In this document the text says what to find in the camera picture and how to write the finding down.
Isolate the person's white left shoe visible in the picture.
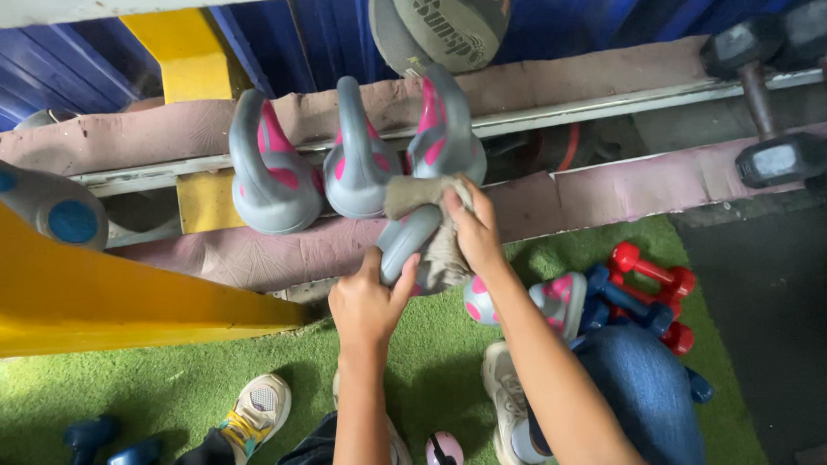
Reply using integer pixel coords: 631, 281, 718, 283
331, 366, 413, 465

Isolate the yellow rack frame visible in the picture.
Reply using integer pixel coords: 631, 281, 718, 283
0, 4, 311, 360

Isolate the person's right hand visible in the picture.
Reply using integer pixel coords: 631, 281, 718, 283
442, 174, 513, 282

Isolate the red hose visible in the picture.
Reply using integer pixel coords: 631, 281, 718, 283
553, 121, 583, 173

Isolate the white rack top beam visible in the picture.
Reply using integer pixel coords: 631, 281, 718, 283
0, 0, 477, 33

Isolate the small pink ball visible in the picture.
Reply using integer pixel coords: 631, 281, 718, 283
424, 430, 465, 465

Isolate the gray pink kettlebell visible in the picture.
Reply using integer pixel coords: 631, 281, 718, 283
374, 201, 474, 299
226, 85, 328, 237
401, 60, 489, 191
318, 73, 406, 221

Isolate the person's left jeans leg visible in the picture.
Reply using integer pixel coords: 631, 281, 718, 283
248, 411, 343, 465

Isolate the red dumbbell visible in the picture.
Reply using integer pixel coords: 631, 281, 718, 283
608, 285, 696, 360
608, 238, 698, 302

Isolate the person's white shoe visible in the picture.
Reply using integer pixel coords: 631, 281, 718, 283
479, 338, 555, 465
331, 366, 413, 465

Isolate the beige cleaning cloth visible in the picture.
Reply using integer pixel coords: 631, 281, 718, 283
381, 171, 481, 296

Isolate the person's jeans leg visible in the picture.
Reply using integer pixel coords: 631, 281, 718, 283
522, 320, 707, 465
248, 411, 343, 465

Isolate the gray blue kettlebell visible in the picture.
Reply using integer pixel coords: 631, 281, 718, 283
0, 139, 111, 257

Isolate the person's left hand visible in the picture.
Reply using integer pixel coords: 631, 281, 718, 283
325, 244, 426, 355

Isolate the person's white right shoe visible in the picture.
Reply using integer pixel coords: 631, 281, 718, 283
479, 338, 555, 465

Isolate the white metal shelf rail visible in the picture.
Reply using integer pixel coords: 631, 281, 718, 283
66, 62, 827, 200

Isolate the gray medicine ball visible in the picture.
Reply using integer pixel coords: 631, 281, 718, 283
367, 0, 515, 80

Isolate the person's right jeans leg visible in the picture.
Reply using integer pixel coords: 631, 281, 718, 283
522, 320, 707, 465

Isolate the gray pink dumbbell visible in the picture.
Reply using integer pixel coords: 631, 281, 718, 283
462, 269, 591, 348

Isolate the pink foam shelf padding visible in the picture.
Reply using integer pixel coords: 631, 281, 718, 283
105, 122, 827, 303
0, 35, 714, 181

